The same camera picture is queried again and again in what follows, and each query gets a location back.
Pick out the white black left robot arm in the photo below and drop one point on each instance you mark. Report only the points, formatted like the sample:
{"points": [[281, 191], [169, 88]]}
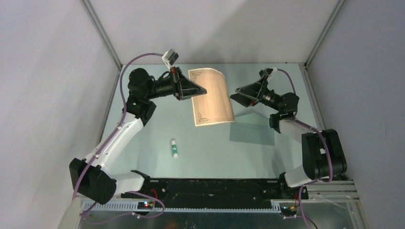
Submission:
{"points": [[92, 176]]}

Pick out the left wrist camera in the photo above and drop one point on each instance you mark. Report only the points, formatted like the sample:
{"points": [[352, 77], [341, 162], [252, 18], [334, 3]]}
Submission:
{"points": [[169, 58]]}

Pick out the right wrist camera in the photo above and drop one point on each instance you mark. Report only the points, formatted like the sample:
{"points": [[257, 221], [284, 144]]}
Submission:
{"points": [[268, 72]]}

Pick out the controller board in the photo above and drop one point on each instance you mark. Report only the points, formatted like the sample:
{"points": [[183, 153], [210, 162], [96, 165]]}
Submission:
{"points": [[290, 211], [145, 205]]}

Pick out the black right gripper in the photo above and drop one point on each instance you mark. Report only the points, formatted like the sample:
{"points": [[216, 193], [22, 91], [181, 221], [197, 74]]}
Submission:
{"points": [[256, 90]]}

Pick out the left controller board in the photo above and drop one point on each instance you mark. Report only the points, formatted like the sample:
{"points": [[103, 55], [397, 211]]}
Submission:
{"points": [[145, 205]]}

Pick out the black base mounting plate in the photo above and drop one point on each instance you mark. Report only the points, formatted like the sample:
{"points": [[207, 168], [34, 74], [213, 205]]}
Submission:
{"points": [[220, 194]]}

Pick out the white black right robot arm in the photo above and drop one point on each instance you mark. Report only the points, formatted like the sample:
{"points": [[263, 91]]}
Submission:
{"points": [[322, 153]]}

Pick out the green white glue stick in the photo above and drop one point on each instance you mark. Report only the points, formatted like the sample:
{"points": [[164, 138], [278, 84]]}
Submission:
{"points": [[174, 149]]}

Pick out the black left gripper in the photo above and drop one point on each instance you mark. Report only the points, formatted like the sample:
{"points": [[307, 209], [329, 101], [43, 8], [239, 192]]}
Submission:
{"points": [[182, 88]]}

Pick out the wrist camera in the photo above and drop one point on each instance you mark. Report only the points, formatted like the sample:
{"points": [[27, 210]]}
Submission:
{"points": [[169, 58], [268, 72]]}

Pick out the right controller board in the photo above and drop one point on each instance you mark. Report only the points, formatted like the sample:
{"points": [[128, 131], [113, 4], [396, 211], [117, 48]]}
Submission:
{"points": [[290, 211]]}

